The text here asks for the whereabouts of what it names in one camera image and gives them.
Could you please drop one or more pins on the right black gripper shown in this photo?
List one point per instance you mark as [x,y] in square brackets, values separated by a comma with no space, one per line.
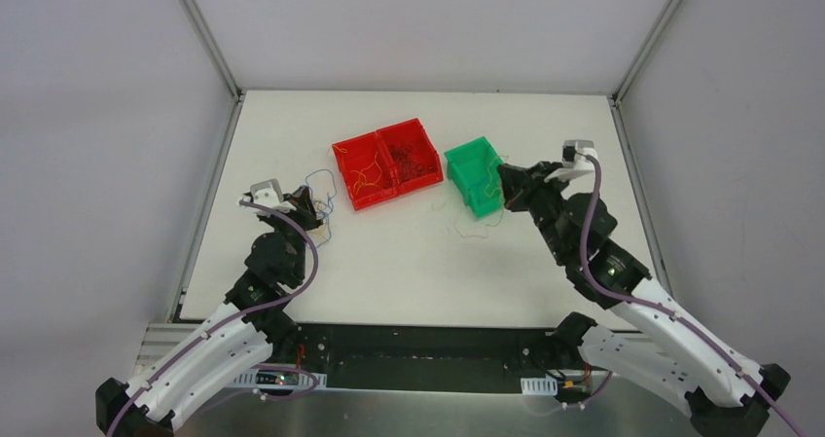
[518,185]

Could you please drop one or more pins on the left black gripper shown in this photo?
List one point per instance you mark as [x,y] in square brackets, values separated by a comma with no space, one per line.
[304,203]

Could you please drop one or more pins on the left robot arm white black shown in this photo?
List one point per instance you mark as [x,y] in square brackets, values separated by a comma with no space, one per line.
[245,330]

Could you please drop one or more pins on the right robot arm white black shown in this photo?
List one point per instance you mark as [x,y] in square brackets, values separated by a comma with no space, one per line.
[722,392]

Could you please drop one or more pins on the green plastic bin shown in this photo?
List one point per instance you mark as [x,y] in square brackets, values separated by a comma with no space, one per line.
[472,168]

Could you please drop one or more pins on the red plastic bin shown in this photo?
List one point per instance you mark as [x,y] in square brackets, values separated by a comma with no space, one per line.
[387,163]

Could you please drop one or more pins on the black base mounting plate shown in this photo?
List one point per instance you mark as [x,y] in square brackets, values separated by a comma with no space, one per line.
[421,358]

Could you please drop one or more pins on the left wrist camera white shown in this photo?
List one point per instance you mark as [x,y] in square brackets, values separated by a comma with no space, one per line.
[265,193]

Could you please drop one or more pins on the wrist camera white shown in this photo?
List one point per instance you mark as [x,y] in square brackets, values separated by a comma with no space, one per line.
[265,193]
[575,161]

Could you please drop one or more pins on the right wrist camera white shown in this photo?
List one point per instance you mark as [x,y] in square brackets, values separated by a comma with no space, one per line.
[575,161]

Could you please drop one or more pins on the left white cable duct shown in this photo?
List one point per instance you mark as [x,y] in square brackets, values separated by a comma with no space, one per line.
[278,380]

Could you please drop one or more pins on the white cable duct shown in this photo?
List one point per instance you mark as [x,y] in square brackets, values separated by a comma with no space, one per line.
[542,386]
[278,380]

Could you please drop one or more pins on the right white cable duct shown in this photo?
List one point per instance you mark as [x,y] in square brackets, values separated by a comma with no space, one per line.
[542,386]

